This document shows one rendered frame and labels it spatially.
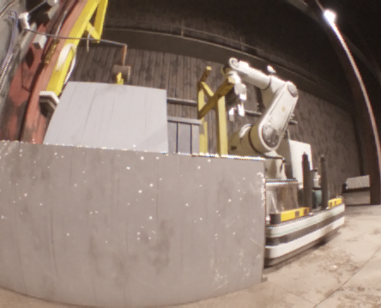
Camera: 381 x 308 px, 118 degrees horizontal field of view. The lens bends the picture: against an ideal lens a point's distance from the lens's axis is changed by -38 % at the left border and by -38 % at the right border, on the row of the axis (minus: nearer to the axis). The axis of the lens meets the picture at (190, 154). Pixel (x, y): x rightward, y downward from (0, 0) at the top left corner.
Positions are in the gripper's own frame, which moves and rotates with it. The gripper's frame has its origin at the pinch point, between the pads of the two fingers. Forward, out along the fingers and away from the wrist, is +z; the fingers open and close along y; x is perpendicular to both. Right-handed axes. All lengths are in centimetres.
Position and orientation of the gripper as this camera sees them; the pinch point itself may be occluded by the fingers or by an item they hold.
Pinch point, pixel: (235, 115)
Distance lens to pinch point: 170.2
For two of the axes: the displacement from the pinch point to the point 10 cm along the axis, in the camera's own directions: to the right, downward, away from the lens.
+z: 0.0, 9.8, -2.0
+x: -9.2, -0.8, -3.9
